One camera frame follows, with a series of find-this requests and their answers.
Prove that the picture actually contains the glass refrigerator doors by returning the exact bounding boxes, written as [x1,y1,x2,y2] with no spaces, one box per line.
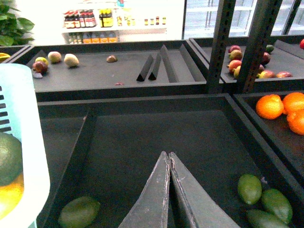
[183,0,304,39]

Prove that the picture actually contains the black triangular divider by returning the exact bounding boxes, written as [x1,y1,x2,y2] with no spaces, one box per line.
[148,53,162,81]
[136,55,153,82]

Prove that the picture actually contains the black far fruit tray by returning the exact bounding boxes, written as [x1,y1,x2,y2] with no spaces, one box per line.
[189,35,304,93]

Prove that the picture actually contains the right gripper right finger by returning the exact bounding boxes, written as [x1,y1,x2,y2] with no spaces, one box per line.
[169,152,239,228]

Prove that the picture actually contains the green avocado far tray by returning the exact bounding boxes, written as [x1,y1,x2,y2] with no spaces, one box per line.
[266,45,275,54]

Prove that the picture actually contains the orange fruit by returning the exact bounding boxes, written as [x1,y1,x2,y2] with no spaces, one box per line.
[282,92,304,114]
[287,109,304,135]
[256,94,284,120]

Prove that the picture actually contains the yellow mango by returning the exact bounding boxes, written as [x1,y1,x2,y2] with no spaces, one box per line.
[0,173,24,219]

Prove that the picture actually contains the white grocery shelf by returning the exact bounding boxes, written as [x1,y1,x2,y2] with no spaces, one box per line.
[62,0,167,45]

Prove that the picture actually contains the teal plastic basket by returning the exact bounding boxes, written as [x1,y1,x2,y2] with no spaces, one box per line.
[0,63,50,228]

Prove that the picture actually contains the green potted plant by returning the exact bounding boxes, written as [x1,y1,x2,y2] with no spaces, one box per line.
[0,0,35,47]

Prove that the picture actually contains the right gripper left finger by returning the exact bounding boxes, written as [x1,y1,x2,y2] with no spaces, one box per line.
[119,151,170,228]

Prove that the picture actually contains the red apple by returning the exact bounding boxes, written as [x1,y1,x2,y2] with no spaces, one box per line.
[299,39,304,49]

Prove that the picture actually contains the black metal post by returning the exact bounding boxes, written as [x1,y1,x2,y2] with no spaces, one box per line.
[236,0,282,94]
[206,0,236,94]

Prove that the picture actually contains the star fruit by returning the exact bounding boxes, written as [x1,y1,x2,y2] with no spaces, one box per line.
[0,53,11,63]

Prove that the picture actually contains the pale round fruit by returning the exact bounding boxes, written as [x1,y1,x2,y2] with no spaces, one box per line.
[48,51,62,64]
[64,54,79,67]

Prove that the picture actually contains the green avocado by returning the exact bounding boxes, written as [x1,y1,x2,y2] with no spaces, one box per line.
[246,209,289,228]
[237,174,262,205]
[0,132,23,186]
[58,196,101,228]
[261,189,293,224]

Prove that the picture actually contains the black far left tray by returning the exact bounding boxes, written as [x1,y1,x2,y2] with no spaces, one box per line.
[12,40,207,102]

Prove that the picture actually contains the black avocado tray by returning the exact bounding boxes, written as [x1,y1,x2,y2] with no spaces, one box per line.
[37,95,304,228]

